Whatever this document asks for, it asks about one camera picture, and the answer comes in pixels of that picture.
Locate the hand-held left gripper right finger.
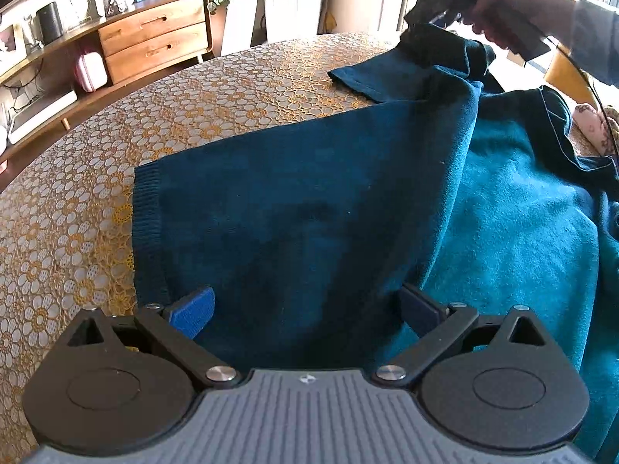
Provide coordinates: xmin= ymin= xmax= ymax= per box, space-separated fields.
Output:
xmin=374 ymin=283 xmax=552 ymax=387

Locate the person's right hand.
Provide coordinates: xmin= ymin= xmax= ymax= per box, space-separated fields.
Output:
xmin=471 ymin=0 xmax=547 ymax=51

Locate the white photo frame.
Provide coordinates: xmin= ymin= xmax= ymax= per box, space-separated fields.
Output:
xmin=0 ymin=24 xmax=27 ymax=56

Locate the white planter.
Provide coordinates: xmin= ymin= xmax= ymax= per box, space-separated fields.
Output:
xmin=221 ymin=0 xmax=262 ymax=56

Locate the teal and navy sweater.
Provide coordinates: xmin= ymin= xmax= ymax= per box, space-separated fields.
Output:
xmin=132 ymin=24 xmax=619 ymax=450

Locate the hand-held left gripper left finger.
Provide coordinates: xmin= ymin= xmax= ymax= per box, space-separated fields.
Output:
xmin=65 ymin=286 xmax=243 ymax=390

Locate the black speaker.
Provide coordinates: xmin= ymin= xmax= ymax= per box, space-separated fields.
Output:
xmin=38 ymin=2 xmax=65 ymax=45

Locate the wooden drawer cabinet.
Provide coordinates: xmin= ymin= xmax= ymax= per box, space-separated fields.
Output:
xmin=0 ymin=0 xmax=216 ymax=175

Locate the black cable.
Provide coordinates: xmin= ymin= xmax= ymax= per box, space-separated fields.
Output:
xmin=546 ymin=36 xmax=619 ymax=165

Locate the flat white box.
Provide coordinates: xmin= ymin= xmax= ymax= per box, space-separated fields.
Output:
xmin=7 ymin=88 xmax=79 ymax=146

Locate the pink case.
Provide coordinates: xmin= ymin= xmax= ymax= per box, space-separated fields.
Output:
xmin=74 ymin=51 xmax=108 ymax=94

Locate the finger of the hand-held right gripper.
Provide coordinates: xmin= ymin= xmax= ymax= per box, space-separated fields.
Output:
xmin=404 ymin=0 xmax=456 ymax=31

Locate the floral cloth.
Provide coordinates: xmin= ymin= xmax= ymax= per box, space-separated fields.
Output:
xmin=571 ymin=101 xmax=619 ymax=158

